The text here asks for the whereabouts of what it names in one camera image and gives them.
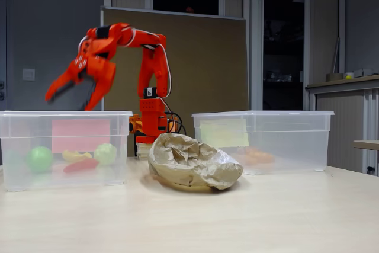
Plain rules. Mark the orange-red gripper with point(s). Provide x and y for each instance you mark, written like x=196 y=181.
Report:
x=99 y=73

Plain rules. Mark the light green toy grapes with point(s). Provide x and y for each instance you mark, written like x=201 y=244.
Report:
x=105 y=153

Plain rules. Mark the yellow toy banana bunch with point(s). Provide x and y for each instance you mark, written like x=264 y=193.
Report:
x=72 y=155

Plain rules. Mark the red toy chili pepper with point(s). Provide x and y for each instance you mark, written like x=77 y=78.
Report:
x=81 y=165

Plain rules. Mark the green toy apple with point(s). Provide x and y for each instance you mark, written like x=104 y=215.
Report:
x=39 y=159

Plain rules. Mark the orange toy waffle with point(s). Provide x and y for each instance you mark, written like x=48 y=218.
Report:
x=242 y=156

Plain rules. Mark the orange toy croissant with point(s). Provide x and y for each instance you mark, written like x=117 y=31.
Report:
x=262 y=156

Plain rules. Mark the orange-red robot arm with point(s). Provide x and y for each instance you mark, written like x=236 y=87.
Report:
x=148 y=66

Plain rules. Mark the pink paper label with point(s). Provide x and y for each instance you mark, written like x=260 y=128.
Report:
x=80 y=134

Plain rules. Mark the clear plastic bin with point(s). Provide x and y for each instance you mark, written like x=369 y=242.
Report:
x=17 y=134
x=296 y=146

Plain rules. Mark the yellow-green paper label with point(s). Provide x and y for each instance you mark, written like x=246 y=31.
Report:
x=225 y=133

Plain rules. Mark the light orange printed part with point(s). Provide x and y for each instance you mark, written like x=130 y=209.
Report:
x=136 y=124

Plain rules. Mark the dark door lock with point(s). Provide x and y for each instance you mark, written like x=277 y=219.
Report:
x=1 y=90

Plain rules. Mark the wooden base block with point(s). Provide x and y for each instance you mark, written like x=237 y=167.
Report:
x=143 y=149

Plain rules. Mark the brown pin board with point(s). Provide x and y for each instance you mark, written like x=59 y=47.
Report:
x=207 y=57

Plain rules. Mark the crumpled brown paper bag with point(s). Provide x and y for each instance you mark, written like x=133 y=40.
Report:
x=192 y=170

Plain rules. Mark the thin leaning stick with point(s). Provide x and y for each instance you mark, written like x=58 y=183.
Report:
x=335 y=57

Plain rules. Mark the grey cabinet with counter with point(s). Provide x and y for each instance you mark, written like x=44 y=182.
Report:
x=340 y=116

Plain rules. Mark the small beige side table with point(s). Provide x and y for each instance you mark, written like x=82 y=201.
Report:
x=367 y=144

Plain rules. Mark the white light switch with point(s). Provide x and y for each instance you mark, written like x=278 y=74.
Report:
x=28 y=74

